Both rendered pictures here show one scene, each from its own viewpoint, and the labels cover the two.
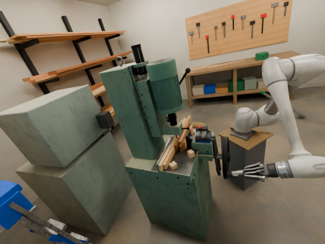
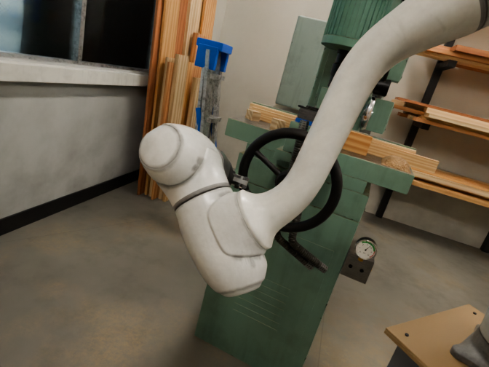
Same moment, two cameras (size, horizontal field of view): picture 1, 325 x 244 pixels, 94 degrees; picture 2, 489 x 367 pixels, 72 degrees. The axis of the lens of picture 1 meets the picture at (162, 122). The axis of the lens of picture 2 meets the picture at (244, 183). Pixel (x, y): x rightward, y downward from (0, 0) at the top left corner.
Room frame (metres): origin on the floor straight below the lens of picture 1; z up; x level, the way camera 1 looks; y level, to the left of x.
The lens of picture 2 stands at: (0.47, -1.21, 1.07)
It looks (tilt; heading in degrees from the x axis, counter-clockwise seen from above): 18 degrees down; 77
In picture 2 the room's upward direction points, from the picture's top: 15 degrees clockwise
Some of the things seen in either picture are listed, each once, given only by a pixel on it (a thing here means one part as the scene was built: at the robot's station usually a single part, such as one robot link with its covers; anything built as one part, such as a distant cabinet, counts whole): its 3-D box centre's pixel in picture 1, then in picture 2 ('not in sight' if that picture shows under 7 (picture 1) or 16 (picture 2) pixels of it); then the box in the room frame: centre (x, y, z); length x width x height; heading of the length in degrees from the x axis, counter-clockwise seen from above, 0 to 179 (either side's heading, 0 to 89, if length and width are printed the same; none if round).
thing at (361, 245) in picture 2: not in sight; (364, 250); (1.07, -0.39, 0.65); 0.06 x 0.04 x 0.08; 150
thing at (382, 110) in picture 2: not in sight; (376, 115); (1.18, 0.01, 1.02); 0.09 x 0.07 x 0.12; 150
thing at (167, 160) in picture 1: (180, 136); (336, 137); (1.00, -0.10, 0.92); 0.65 x 0.02 x 0.04; 150
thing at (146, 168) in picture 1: (167, 156); (313, 170); (1.01, 0.03, 0.76); 0.57 x 0.45 x 0.09; 60
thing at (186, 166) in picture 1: (192, 146); (314, 151); (0.91, -0.18, 0.87); 0.61 x 0.30 x 0.06; 150
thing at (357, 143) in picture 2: (188, 136); (333, 135); (0.96, -0.17, 0.93); 0.23 x 0.02 x 0.06; 150
